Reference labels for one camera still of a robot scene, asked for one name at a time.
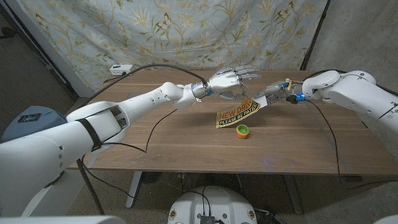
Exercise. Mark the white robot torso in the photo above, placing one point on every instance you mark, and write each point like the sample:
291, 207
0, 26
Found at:
214, 202

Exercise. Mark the small black electronics box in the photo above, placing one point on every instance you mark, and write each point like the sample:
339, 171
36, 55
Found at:
207, 220

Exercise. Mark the light grey frame bar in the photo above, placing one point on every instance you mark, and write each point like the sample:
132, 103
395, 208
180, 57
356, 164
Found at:
39, 34

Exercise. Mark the black round object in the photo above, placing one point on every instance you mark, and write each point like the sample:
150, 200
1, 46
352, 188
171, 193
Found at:
151, 177

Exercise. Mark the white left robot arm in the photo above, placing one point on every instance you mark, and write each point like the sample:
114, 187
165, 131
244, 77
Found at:
46, 155

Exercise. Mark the floral light blue backdrop cloth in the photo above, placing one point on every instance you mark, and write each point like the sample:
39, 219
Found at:
217, 31

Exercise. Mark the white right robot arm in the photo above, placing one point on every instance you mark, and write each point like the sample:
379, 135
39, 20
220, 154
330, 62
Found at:
354, 93

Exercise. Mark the grey tape strip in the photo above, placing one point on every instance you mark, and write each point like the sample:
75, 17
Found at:
341, 155

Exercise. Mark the yellow new driver bumper sticker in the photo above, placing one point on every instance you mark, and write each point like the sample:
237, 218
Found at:
236, 116

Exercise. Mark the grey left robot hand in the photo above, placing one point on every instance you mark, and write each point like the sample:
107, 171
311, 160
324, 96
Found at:
227, 81

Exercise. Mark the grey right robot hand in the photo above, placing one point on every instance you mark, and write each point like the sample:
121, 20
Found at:
276, 91

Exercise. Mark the black backdrop stand pole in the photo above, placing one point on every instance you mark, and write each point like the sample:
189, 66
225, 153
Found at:
315, 31

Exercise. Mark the black curved object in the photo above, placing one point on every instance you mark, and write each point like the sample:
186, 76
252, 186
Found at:
7, 32

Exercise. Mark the blue grey stool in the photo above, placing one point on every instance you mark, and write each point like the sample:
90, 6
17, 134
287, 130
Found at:
49, 121

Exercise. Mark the white power strip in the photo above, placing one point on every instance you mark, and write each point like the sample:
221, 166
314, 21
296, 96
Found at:
121, 69

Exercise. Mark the small orange green cup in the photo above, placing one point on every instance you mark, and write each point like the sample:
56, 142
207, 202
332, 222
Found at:
242, 131

